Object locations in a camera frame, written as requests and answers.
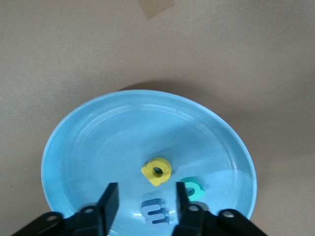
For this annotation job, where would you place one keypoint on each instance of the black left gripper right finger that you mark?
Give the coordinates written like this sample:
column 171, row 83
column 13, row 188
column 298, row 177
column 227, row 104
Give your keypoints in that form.
column 183, row 209

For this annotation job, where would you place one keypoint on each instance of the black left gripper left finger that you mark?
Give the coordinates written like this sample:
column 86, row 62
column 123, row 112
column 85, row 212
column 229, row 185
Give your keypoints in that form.
column 108, row 209

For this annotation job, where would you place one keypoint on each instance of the teal foam letter b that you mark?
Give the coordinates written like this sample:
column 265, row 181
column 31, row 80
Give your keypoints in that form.
column 199, row 191

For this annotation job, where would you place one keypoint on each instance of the blue foam letter m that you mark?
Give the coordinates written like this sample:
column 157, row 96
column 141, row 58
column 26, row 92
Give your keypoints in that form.
column 150, row 209

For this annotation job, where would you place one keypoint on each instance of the yellow foam letter a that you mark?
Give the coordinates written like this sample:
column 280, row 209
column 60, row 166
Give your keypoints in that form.
column 163, row 164

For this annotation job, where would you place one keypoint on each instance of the blue plate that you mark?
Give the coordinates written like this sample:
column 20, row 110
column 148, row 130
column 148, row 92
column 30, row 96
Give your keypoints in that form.
column 110, row 147

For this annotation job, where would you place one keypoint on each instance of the tan tape patch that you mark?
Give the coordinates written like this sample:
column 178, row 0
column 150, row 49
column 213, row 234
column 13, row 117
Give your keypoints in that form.
column 155, row 8

